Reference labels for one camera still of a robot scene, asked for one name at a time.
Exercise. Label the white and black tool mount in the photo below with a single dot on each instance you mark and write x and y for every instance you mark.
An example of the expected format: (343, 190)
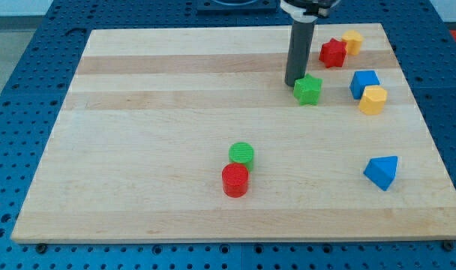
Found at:
(307, 11)

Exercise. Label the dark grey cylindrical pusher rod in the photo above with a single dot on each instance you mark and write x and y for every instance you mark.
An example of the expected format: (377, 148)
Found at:
(299, 50)

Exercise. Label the green star block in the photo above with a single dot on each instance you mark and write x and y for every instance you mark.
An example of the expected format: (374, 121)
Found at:
(307, 90)

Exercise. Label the red star block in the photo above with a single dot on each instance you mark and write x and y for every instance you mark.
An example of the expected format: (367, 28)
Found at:
(333, 53)

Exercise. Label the yellow heart block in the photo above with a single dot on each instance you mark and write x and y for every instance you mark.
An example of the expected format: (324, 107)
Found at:
(354, 41)

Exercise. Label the blue cube block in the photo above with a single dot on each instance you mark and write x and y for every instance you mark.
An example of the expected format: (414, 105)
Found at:
(361, 79)

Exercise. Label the yellow hexagon block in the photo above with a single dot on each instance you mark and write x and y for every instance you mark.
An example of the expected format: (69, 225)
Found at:
(373, 100)

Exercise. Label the green cylinder block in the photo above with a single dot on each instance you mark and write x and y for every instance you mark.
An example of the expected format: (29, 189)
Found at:
(242, 153)

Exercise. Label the red cylinder block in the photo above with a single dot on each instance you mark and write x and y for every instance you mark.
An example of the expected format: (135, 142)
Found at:
(235, 178)

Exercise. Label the blue triangle block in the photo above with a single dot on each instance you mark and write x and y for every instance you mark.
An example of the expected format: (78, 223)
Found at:
(382, 171)

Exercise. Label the light wooden board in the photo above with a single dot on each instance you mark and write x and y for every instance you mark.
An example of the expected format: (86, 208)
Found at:
(137, 150)

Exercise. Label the dark blue base plate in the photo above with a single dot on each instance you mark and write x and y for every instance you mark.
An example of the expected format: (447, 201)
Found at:
(235, 6)

